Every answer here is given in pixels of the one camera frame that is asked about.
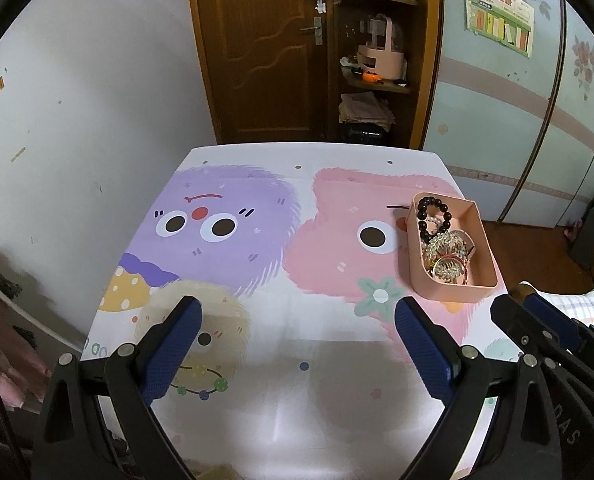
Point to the pale blue floral wardrobe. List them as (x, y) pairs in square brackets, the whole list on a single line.
[(502, 125)]

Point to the small orange object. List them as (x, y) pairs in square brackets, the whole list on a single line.
[(371, 78)]

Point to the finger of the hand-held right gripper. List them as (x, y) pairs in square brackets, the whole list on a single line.
[(552, 316), (517, 325)]

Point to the pink slipper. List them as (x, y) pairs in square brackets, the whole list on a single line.
[(572, 233)]

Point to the folded beige cloths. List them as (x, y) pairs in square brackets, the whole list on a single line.
[(367, 110)]

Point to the small white ornament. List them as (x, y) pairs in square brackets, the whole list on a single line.
[(349, 62)]

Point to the white door hook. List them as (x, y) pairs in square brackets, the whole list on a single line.
[(320, 6)]

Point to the pink plastic tray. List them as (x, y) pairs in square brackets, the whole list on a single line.
[(452, 294)]

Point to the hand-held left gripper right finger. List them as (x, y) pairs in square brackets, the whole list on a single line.
[(424, 355)]

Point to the printed cartoon tablecloth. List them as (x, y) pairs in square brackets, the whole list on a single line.
[(297, 340)]

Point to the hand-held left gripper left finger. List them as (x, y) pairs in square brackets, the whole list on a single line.
[(172, 355)]

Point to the wall poster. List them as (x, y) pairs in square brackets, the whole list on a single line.
[(499, 15)]

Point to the wooden shelf unit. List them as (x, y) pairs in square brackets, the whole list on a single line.
[(427, 60)]

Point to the brown wooden door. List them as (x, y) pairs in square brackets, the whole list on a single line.
[(257, 60)]

